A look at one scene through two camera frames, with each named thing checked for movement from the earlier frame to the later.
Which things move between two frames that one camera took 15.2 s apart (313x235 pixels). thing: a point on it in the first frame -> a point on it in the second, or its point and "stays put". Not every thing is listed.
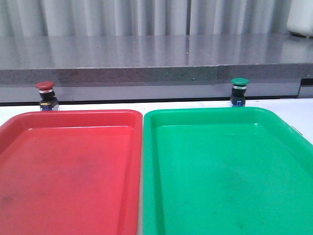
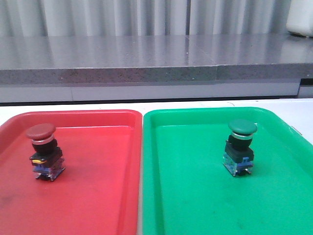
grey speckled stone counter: (163, 68) stays put
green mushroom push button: (238, 95) -> (238, 156)
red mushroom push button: (48, 101) -> (47, 160)
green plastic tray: (225, 171) stays put
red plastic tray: (71, 172) stays put
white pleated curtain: (144, 18) stays put
